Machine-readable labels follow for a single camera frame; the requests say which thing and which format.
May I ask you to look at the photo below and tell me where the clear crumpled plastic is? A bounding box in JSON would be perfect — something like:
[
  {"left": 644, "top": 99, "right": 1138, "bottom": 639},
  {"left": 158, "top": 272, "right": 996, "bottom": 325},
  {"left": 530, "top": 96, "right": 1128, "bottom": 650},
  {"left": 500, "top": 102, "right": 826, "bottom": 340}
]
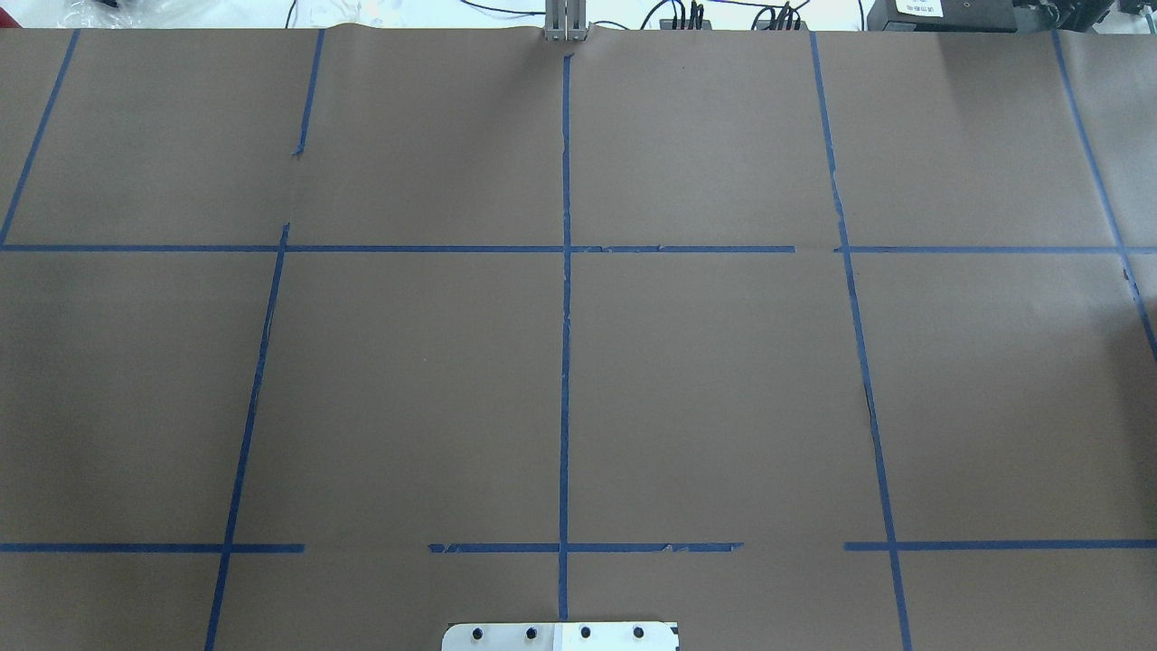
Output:
[{"left": 57, "top": 1, "right": 220, "bottom": 29}]

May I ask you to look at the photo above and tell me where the white pedestal column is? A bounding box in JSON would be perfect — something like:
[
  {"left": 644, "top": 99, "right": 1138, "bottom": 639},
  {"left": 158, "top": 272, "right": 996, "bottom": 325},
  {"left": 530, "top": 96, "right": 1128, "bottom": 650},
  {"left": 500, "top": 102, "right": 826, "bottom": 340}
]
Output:
[{"left": 441, "top": 621, "right": 681, "bottom": 650}]

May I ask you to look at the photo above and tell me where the aluminium frame post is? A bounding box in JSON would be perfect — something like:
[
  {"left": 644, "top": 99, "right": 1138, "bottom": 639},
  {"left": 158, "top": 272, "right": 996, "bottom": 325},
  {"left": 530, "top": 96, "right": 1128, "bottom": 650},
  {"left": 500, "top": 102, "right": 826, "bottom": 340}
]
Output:
[{"left": 544, "top": 0, "right": 589, "bottom": 42}]

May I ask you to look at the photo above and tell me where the black computer box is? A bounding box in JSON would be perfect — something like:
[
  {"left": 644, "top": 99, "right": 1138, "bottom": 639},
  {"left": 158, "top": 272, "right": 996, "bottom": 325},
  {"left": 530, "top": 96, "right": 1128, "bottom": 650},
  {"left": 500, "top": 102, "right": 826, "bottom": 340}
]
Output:
[{"left": 865, "top": 1, "right": 1017, "bottom": 34}]

